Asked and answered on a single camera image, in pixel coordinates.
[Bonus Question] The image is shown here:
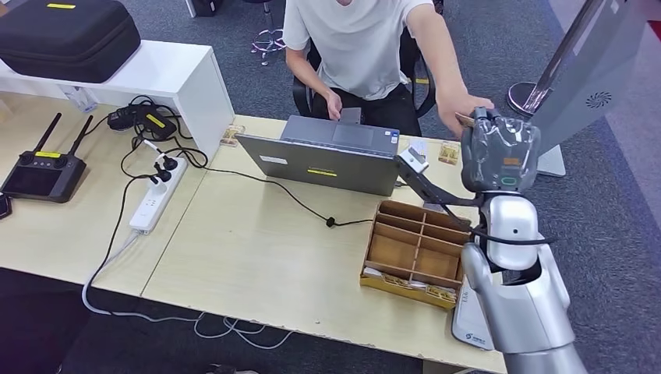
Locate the yellow key cards stack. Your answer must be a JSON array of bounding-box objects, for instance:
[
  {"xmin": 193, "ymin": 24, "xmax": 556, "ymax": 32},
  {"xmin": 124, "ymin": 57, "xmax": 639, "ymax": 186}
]
[
  {"xmin": 362, "ymin": 267, "xmax": 410, "ymax": 289},
  {"xmin": 410, "ymin": 280, "xmax": 458, "ymax": 305}
]

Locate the grey kiosk stand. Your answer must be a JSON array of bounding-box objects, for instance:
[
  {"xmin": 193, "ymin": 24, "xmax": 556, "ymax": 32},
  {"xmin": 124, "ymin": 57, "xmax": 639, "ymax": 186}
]
[{"xmin": 526, "ymin": 0, "xmax": 661, "ymax": 178}]

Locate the black power adapter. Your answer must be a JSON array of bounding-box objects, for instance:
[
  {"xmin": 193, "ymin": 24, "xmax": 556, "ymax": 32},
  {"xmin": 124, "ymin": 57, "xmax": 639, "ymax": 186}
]
[{"xmin": 107, "ymin": 103, "xmax": 178, "ymax": 141}]

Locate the clear plastic bottle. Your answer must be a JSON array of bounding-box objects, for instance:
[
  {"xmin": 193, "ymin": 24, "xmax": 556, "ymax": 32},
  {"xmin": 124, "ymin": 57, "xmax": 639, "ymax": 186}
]
[{"xmin": 58, "ymin": 85, "xmax": 100, "ymax": 115}]

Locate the black floor object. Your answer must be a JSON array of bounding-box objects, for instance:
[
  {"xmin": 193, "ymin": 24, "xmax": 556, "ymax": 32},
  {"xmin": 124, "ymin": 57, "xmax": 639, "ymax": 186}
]
[{"xmin": 185, "ymin": 0, "xmax": 225, "ymax": 19}]

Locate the white power strip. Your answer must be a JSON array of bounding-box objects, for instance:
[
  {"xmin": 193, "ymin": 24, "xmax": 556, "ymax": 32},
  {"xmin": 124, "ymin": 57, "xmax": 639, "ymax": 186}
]
[{"xmin": 128, "ymin": 157, "xmax": 189, "ymax": 235}]

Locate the black office chair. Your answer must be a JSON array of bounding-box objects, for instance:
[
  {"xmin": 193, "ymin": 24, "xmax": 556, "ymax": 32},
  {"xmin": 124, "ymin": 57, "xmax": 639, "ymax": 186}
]
[{"xmin": 292, "ymin": 28, "xmax": 437, "ymax": 121}]

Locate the person's right hand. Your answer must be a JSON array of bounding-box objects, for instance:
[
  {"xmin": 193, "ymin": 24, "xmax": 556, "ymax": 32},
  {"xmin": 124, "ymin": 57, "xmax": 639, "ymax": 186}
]
[{"xmin": 325, "ymin": 90, "xmax": 344, "ymax": 122}]

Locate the pale wrist camera, black bracket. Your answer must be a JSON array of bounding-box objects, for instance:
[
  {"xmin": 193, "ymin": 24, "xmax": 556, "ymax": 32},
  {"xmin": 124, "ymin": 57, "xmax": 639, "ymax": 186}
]
[{"xmin": 394, "ymin": 146, "xmax": 484, "ymax": 233}]

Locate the chrome stanchion base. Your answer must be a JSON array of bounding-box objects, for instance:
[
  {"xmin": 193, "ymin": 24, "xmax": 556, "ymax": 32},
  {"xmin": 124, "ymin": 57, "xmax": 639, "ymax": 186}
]
[{"xmin": 507, "ymin": 81, "xmax": 553, "ymax": 117}]

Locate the brown wooden card organiser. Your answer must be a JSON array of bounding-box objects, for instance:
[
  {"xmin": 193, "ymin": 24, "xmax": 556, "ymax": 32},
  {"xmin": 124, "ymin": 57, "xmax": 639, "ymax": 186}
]
[{"xmin": 359, "ymin": 199, "xmax": 473, "ymax": 311}]

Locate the black power cable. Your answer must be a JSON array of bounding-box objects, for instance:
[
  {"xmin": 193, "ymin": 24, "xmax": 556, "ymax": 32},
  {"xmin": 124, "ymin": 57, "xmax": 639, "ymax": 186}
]
[{"xmin": 82, "ymin": 174, "xmax": 156, "ymax": 316}]

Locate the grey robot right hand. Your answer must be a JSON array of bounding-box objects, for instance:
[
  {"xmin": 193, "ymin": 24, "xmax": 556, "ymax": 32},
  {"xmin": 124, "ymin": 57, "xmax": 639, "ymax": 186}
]
[{"xmin": 459, "ymin": 107, "xmax": 543, "ymax": 195}]

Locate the person's left hand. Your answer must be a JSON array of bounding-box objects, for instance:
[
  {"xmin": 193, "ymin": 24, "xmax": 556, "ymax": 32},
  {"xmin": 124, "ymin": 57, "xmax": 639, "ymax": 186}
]
[{"xmin": 436, "ymin": 93, "xmax": 495, "ymax": 139}]

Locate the grey laptop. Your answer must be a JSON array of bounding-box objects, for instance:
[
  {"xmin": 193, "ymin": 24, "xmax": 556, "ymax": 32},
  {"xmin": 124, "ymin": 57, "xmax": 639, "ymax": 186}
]
[{"xmin": 235, "ymin": 114, "xmax": 403, "ymax": 198}]

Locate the black cable with ferrite bead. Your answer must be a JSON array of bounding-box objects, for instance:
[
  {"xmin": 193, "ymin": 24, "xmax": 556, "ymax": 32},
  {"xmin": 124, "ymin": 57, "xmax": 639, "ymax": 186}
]
[{"xmin": 170, "ymin": 146, "xmax": 374, "ymax": 229}]

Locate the white desk shelf riser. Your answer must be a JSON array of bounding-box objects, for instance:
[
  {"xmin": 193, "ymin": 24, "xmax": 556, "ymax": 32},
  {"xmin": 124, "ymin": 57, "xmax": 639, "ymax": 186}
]
[{"xmin": 0, "ymin": 40, "xmax": 236, "ymax": 162}]

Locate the black remote controller with antennas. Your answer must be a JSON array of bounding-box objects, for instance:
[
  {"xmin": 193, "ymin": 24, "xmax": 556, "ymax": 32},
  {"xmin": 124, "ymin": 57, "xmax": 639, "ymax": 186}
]
[{"xmin": 1, "ymin": 112, "xmax": 95, "ymax": 204}]

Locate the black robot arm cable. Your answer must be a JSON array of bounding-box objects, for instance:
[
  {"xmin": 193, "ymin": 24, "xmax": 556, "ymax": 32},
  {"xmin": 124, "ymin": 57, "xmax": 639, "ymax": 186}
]
[{"xmin": 467, "ymin": 227, "xmax": 554, "ymax": 248}]

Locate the black hard carry case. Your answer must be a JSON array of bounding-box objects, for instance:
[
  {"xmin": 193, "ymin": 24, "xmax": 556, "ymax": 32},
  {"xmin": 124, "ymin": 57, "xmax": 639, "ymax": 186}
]
[{"xmin": 0, "ymin": 0, "xmax": 142, "ymax": 85}]

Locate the white power strip cable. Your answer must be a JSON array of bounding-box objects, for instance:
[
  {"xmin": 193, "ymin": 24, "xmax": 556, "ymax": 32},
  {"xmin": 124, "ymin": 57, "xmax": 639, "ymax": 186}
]
[{"xmin": 80, "ymin": 231, "xmax": 295, "ymax": 352}]

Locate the person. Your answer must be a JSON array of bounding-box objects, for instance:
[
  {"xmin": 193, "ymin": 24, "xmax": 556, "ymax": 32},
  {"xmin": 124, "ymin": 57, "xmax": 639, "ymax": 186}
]
[{"xmin": 282, "ymin": 0, "xmax": 495, "ymax": 139}]

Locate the chrome stool base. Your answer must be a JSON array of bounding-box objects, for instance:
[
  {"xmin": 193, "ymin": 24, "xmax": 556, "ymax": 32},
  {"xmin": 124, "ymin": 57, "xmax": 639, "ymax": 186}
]
[{"xmin": 250, "ymin": 0, "xmax": 288, "ymax": 67}]

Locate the grey white card reader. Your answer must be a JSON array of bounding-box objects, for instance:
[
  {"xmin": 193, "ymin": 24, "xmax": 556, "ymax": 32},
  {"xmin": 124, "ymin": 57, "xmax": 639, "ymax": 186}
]
[{"xmin": 451, "ymin": 280, "xmax": 495, "ymax": 352}]

